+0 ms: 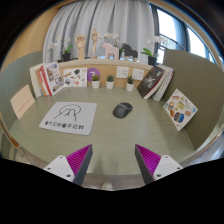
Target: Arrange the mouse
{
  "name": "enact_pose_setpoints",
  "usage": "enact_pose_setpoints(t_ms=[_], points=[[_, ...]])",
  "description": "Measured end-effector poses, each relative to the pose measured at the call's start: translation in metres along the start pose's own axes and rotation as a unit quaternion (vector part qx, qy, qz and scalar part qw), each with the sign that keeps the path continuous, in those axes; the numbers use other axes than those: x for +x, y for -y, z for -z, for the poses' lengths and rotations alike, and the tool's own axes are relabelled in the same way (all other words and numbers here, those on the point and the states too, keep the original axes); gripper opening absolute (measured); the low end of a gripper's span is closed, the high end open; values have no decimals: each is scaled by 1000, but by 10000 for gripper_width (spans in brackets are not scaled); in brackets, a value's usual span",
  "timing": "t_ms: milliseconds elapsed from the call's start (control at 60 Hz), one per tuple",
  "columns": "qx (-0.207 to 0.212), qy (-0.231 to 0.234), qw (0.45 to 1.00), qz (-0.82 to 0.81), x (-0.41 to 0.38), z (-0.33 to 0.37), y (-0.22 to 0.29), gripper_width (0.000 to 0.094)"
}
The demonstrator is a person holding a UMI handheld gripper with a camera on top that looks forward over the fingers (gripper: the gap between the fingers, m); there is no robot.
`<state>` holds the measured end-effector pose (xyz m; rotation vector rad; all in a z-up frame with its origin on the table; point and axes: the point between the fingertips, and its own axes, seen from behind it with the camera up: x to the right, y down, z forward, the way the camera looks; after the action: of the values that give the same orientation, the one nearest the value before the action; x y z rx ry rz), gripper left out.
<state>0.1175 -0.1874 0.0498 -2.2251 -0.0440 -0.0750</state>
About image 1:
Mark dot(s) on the white sticker sheet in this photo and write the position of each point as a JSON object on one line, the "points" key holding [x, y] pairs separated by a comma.
{"points": [[75, 77]]}

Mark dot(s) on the brown book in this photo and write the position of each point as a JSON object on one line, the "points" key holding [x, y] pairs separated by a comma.
{"points": [[40, 83]]}

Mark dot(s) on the beige card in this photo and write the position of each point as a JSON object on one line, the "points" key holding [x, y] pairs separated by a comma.
{"points": [[22, 101]]}

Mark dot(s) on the small succulent in white pot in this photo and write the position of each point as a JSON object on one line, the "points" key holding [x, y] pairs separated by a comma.
{"points": [[110, 84], [95, 84], [130, 86]]}

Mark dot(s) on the purple round number sign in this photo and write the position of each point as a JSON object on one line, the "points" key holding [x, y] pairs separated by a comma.
{"points": [[93, 72]]}

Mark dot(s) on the white printed mouse pad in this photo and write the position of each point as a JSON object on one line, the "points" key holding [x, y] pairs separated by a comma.
{"points": [[50, 122]]}

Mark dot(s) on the window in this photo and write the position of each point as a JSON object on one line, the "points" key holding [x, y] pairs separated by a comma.
{"points": [[171, 28]]}

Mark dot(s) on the food picture card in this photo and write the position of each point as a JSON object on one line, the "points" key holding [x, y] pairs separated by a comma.
{"points": [[180, 109]]}

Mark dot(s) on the white orchid in black pot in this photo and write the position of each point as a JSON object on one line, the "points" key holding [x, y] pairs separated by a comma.
{"points": [[152, 60], [66, 56], [111, 35]]}

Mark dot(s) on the wooden mannequin figure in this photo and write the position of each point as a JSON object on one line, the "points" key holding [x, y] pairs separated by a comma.
{"points": [[95, 38]]}

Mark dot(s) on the black book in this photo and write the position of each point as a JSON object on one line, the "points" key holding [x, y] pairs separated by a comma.
{"points": [[150, 82]]}

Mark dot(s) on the white wall socket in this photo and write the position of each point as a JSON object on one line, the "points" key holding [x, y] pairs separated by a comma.
{"points": [[122, 72], [138, 74]]}

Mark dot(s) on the wooden hand model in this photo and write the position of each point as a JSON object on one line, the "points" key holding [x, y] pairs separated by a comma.
{"points": [[80, 45]]}

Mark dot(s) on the grey-green desk partition panel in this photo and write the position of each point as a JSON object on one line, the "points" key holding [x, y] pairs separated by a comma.
{"points": [[15, 73], [196, 76]]}

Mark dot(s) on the wooden desk shelf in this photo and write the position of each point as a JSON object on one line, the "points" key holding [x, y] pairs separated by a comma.
{"points": [[106, 63]]}

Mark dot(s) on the black computer mouse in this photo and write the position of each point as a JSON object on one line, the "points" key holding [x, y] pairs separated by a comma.
{"points": [[122, 110]]}

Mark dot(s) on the white book stack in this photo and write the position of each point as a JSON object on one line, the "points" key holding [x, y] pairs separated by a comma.
{"points": [[165, 85]]}

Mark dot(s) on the grey curtain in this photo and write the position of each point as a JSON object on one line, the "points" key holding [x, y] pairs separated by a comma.
{"points": [[126, 23]]}

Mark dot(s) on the red-edged photo magazine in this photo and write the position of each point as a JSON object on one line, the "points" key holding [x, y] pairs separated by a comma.
{"points": [[53, 78]]}

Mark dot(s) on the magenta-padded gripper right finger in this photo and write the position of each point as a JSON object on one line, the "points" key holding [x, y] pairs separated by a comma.
{"points": [[150, 160]]}

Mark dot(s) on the dark horse figure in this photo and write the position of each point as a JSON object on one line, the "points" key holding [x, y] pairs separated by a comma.
{"points": [[129, 51]]}

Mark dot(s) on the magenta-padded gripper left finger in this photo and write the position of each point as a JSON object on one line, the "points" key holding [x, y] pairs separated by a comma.
{"points": [[78, 160]]}

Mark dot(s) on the pink horse figure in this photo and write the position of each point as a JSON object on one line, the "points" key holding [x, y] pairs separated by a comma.
{"points": [[110, 50]]}

